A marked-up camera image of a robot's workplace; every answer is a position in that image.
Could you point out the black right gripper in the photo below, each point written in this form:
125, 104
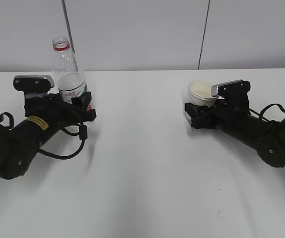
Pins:
218, 116

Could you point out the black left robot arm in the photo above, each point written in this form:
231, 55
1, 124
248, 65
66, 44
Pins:
18, 146

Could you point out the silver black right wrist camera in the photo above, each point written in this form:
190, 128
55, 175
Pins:
235, 94

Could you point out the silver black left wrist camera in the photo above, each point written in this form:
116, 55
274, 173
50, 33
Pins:
33, 85

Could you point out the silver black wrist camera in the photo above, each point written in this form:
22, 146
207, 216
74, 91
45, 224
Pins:
33, 85
235, 94

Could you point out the white paper cup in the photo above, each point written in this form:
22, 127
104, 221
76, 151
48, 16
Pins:
199, 93

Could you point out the clear water bottle red label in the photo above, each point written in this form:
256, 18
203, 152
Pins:
69, 77

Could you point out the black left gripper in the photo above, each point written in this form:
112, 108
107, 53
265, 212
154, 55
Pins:
51, 113

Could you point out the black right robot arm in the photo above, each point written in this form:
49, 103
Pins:
266, 137

